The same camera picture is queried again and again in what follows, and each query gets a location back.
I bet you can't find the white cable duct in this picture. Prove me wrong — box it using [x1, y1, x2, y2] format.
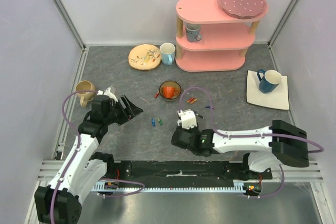
[91, 177, 261, 195]

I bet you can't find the pink dotted plate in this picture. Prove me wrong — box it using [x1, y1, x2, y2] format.
[219, 0, 267, 19]

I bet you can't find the white square plate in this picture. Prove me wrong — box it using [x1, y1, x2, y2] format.
[246, 70, 290, 110]

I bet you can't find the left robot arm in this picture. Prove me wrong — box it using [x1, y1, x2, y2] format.
[34, 93, 143, 223]

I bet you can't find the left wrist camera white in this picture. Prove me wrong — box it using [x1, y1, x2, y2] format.
[97, 86, 118, 102]

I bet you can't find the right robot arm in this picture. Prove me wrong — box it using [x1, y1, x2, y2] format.
[171, 120, 309, 180]

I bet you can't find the dark blue mug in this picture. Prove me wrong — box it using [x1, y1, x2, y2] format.
[257, 69, 282, 93]

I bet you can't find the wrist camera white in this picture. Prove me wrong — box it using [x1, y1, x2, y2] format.
[97, 86, 118, 102]
[177, 109, 197, 130]

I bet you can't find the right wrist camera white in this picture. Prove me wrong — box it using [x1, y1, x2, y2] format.
[177, 109, 197, 130]

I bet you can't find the orange cup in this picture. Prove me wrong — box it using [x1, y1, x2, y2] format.
[162, 86, 180, 99]

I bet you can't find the grey mug on shelf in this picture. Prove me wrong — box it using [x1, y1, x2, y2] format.
[185, 23, 202, 42]

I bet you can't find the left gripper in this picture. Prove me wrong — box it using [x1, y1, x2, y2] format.
[104, 94, 143, 125]

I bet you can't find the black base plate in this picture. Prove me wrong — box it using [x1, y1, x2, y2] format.
[105, 161, 272, 185]

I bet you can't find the light blue mug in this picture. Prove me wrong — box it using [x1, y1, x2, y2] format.
[160, 42, 175, 66]

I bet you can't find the pink three-tier shelf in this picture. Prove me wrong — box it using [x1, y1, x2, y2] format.
[175, 0, 268, 72]

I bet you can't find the yellow floral plate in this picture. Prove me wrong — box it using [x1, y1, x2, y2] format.
[128, 44, 161, 70]

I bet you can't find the beige mug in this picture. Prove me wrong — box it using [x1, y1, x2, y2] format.
[75, 80, 96, 108]

